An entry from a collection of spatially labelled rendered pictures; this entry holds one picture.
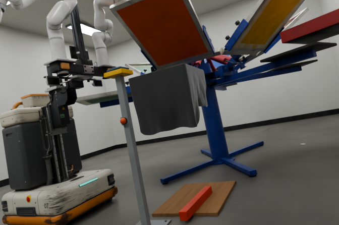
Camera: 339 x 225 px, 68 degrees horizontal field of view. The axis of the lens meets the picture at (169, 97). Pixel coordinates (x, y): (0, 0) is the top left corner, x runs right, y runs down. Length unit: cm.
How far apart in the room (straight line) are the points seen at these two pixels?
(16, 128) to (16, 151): 17
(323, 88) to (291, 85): 62
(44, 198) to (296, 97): 535
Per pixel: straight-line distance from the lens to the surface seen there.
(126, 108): 152
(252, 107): 622
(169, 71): 170
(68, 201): 202
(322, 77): 628
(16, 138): 225
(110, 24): 228
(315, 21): 211
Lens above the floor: 62
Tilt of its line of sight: 4 degrees up
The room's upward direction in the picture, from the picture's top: 11 degrees counter-clockwise
